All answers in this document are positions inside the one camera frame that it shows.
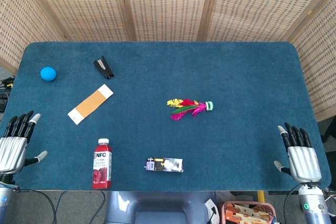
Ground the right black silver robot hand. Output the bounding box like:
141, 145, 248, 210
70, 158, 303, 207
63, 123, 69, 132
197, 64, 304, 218
274, 122, 323, 184

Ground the red NFC juice bottle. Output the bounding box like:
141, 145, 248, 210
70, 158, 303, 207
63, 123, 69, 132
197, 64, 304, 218
92, 138, 112, 190

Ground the blue cable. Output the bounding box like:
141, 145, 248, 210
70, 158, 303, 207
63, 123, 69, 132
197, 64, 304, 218
55, 191, 68, 224

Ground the pink basket with snacks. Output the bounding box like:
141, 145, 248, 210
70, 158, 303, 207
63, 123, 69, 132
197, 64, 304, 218
221, 201, 278, 224

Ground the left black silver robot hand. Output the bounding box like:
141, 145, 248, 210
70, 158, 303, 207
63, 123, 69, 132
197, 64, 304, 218
0, 111, 48, 175

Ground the black stapler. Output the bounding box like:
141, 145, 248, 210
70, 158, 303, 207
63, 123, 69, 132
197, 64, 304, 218
93, 55, 115, 79

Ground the black power strip with cables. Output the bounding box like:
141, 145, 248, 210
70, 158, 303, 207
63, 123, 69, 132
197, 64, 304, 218
0, 76, 15, 113

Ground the black white carton box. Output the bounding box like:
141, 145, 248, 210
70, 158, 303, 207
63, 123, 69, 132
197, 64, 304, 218
144, 157, 184, 173

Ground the black cable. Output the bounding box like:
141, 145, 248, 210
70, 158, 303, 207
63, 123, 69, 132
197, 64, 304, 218
15, 188, 58, 224
282, 183, 305, 224

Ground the white orange paper strip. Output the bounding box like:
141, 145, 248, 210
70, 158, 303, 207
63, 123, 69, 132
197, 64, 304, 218
67, 83, 114, 126

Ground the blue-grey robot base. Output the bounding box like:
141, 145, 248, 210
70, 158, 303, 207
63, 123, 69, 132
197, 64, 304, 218
104, 190, 219, 224

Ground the colorful feather shuttlecock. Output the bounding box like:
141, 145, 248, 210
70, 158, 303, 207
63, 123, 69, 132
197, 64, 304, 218
166, 98, 214, 122

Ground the woven bamboo folding screen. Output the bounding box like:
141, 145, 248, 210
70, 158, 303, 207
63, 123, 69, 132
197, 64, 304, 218
0, 0, 336, 123

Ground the blue ball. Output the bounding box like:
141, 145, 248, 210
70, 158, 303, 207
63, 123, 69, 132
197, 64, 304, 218
40, 66, 57, 81

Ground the blue felt table cloth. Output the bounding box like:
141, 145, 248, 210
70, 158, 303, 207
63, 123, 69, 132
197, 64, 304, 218
0, 41, 332, 192

